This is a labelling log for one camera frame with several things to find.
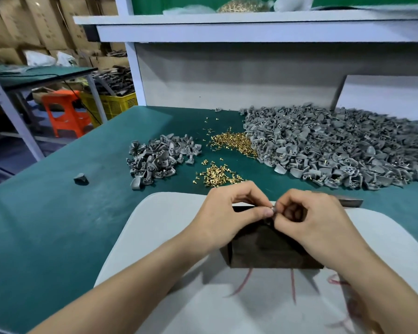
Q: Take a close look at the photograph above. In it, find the person's left hand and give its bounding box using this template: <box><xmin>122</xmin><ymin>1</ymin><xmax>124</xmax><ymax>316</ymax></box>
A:
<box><xmin>191</xmin><ymin>180</ymin><xmax>275</xmax><ymax>256</ymax></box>

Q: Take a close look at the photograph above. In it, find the person's right hand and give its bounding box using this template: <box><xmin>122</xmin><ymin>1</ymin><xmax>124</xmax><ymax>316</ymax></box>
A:
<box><xmin>273</xmin><ymin>189</ymin><xmax>370</xmax><ymax>271</ymax></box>

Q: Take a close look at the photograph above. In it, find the person's right forearm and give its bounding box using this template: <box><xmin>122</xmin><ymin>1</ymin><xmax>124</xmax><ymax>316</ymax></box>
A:
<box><xmin>320</xmin><ymin>250</ymin><xmax>418</xmax><ymax>334</ymax></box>

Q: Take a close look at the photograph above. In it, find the person's left forearm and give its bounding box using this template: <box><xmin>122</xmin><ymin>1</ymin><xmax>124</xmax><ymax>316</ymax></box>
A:
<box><xmin>27</xmin><ymin>222</ymin><xmax>213</xmax><ymax>334</ymax></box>

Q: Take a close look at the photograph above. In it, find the dark metal jig block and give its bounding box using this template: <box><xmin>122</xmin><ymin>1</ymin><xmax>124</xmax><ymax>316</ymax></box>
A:
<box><xmin>220</xmin><ymin>203</ymin><xmax>325</xmax><ymax>270</ymax></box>

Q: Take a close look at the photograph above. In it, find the small heap of brass screws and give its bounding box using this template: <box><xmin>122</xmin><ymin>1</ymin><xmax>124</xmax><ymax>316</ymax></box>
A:
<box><xmin>194</xmin><ymin>157</ymin><xmax>247</xmax><ymax>188</ymax></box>

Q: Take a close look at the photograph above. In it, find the large heap of brass screws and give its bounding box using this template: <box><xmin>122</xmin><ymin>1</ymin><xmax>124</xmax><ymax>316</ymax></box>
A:
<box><xmin>203</xmin><ymin>126</ymin><xmax>259</xmax><ymax>159</ymax></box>

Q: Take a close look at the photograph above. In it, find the light grey work board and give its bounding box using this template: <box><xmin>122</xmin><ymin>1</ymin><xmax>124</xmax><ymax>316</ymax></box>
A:
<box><xmin>93</xmin><ymin>191</ymin><xmax>418</xmax><ymax>334</ymax></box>

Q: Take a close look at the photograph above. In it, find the large pile of grey parts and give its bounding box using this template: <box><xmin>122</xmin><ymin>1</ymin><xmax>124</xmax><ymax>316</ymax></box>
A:
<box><xmin>240</xmin><ymin>104</ymin><xmax>418</xmax><ymax>190</ymax></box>

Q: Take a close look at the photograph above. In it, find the small pile of grey parts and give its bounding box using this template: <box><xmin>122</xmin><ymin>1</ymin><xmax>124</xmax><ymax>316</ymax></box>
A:
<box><xmin>126</xmin><ymin>133</ymin><xmax>203</xmax><ymax>191</ymax></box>

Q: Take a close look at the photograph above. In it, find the grey bench back board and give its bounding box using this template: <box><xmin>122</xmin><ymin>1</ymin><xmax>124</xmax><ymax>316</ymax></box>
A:
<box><xmin>134</xmin><ymin>42</ymin><xmax>418</xmax><ymax>112</ymax></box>

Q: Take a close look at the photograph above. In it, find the white leaning panel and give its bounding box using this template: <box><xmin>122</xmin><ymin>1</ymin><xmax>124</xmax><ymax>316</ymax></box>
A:
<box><xmin>330</xmin><ymin>74</ymin><xmax>418</xmax><ymax>124</ymax></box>

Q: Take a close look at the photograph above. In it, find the yellow plastic crate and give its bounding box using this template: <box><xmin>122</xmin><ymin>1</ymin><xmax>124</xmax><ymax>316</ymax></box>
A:
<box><xmin>79</xmin><ymin>91</ymin><xmax>138</xmax><ymax>119</ymax></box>

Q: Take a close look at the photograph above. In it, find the white workbench shelf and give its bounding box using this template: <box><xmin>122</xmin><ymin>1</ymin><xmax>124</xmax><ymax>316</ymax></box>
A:
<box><xmin>73</xmin><ymin>8</ymin><xmax>418</xmax><ymax>44</ymax></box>

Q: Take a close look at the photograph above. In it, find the heap of long grey parts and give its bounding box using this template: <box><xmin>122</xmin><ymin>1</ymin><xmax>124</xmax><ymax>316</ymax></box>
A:
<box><xmin>90</xmin><ymin>64</ymin><xmax>136</xmax><ymax>98</ymax></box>

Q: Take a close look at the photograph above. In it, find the bag of brass screws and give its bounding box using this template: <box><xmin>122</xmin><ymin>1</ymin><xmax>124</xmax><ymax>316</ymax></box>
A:
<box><xmin>216</xmin><ymin>0</ymin><xmax>273</xmax><ymax>13</ymax></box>

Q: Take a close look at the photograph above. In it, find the white plastic bag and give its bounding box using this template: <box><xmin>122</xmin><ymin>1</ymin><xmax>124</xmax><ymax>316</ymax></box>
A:
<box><xmin>273</xmin><ymin>0</ymin><xmax>315</xmax><ymax>12</ymax></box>

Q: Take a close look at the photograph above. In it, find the clear plastic bag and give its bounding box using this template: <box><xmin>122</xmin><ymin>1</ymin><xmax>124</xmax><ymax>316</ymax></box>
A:
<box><xmin>162</xmin><ymin>5</ymin><xmax>217</xmax><ymax>16</ymax></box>

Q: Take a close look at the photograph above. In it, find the orange plastic stool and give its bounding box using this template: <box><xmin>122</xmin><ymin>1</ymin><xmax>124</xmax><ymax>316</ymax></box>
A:
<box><xmin>41</xmin><ymin>90</ymin><xmax>93</xmax><ymax>139</ymax></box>

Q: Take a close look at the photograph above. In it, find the side table with green mat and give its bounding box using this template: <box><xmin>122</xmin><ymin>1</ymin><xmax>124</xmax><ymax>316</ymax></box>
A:
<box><xmin>0</xmin><ymin>57</ymin><xmax>108</xmax><ymax>163</ymax></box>

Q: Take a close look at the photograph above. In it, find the stack of cardboard boxes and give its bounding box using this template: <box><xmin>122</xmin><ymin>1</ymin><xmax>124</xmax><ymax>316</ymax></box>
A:
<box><xmin>0</xmin><ymin>0</ymin><xmax>120</xmax><ymax>66</ymax></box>

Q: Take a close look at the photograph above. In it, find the white shelf post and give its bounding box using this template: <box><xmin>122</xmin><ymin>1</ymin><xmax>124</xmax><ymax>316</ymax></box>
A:
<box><xmin>114</xmin><ymin>0</ymin><xmax>147</xmax><ymax>107</ymax></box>

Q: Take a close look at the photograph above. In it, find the black cable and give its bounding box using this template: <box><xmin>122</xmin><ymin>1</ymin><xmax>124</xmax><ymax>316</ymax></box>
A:
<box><xmin>54</xmin><ymin>74</ymin><xmax>103</xmax><ymax>126</ymax></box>

